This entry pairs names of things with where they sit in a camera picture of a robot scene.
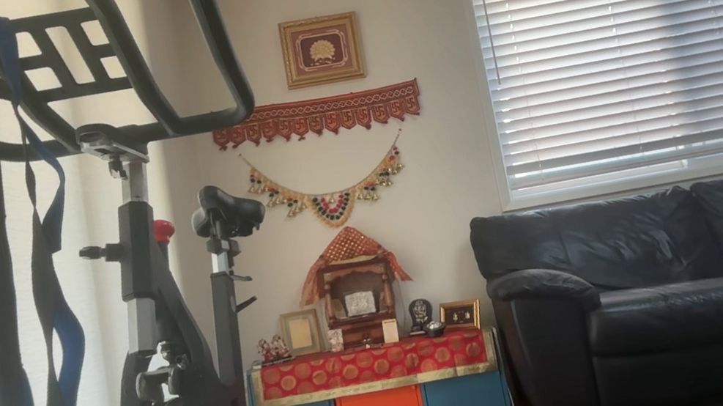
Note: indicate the beaded gold garland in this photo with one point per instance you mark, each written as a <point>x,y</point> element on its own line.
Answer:
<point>332,206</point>

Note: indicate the wooden shrine red canopy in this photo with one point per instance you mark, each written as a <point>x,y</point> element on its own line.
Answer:
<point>355,286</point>

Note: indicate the dark idol plaque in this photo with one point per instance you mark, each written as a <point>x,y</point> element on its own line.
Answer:
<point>420,313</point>

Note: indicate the small white card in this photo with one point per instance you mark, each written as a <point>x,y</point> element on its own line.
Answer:
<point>391,331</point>

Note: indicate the small dark bowl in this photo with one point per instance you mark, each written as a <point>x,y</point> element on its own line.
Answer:
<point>434,328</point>

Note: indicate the red gold patterned cloth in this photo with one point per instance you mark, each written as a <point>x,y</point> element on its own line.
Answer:
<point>372,366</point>

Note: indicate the small colourful figurines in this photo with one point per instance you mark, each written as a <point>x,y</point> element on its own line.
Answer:
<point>274,350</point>

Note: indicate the black exercise bike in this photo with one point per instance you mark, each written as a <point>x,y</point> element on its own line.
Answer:
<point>143,271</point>

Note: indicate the black leather sofa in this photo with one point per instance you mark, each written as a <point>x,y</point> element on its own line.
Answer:
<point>647,301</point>

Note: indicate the white window blinds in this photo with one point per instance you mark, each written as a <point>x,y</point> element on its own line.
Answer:
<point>648,56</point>

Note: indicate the red embroidered wall hanging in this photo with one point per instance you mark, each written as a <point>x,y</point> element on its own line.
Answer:
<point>316,116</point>

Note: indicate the pale picture frame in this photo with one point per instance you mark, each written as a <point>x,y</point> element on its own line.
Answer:
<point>301,333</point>

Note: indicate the small gold picture frame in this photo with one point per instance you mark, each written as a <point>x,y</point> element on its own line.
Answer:
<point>460,316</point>

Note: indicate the gold framed wall picture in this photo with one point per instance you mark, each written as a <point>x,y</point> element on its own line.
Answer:
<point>321,50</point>

